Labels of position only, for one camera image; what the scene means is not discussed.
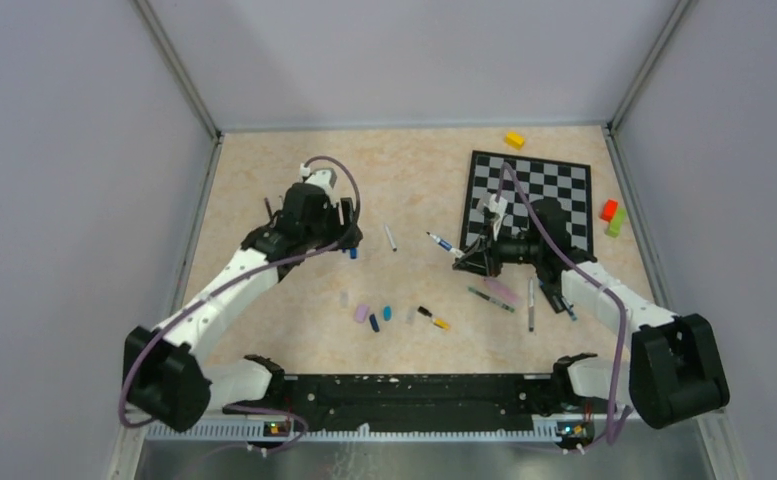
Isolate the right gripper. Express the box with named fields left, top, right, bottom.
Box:
left=453, top=220, right=542, bottom=279

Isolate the green gel pen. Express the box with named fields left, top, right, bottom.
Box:
left=467, top=286, right=515, bottom=313

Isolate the pink highlighter pen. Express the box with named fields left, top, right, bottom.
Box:
left=483, top=277, right=522, bottom=307

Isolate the white marker dark blue cap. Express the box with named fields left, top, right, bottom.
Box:
left=527, top=277, right=535, bottom=333

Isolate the yellow marker cap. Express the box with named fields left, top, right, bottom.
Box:
left=432, top=318, right=450, bottom=330

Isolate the pink highlighter cap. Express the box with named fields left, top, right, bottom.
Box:
left=353, top=304, right=370, bottom=323

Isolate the black marker blue cap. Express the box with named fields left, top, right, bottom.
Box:
left=539, top=281, right=567, bottom=314

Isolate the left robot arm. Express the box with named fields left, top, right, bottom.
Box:
left=118, top=182, right=363, bottom=432

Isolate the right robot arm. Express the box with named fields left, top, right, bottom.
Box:
left=453, top=194, right=730, bottom=429

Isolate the black white chessboard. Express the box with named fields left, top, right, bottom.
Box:
left=459, top=150, right=594, bottom=252

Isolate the yellow block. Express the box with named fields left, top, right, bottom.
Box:
left=504, top=131, right=526, bottom=150

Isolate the red block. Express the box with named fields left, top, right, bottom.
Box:
left=599, top=199, right=619, bottom=222

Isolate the green curved block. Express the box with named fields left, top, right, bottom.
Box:
left=605, top=208, right=628, bottom=238

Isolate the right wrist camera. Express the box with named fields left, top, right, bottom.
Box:
left=476, top=193, right=508, bottom=241

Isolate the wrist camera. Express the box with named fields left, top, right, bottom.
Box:
left=476, top=193, right=508, bottom=241
left=299, top=164, right=337, bottom=197

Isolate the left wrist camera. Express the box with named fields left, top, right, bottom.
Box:
left=299, top=164, right=337, bottom=197

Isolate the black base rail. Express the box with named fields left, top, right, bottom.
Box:
left=243, top=374, right=606, bottom=433

